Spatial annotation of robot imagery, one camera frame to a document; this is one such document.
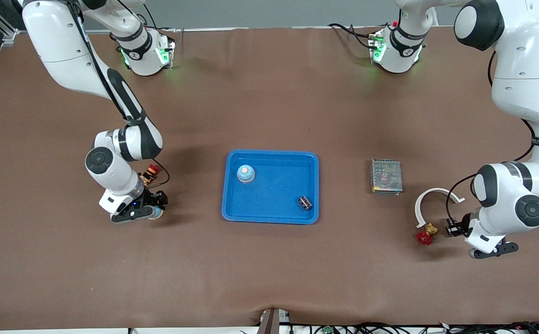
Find black cable bundle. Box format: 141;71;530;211
290;321;539;334

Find black cable at arm base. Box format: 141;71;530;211
327;22;377;49

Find white curved plastic bracket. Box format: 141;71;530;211
414;187;466;229

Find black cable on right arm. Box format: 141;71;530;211
65;0;171;188

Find orange and red push button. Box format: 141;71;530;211
140;165;161;186

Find brass valve with red handwheel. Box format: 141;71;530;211
415;223;439;246

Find aluminium profile bracket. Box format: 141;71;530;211
258;308;291;334

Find blue plastic tray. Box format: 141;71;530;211
221;149;320;225

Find perforated metal power supply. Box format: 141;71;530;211
370;158;403;196

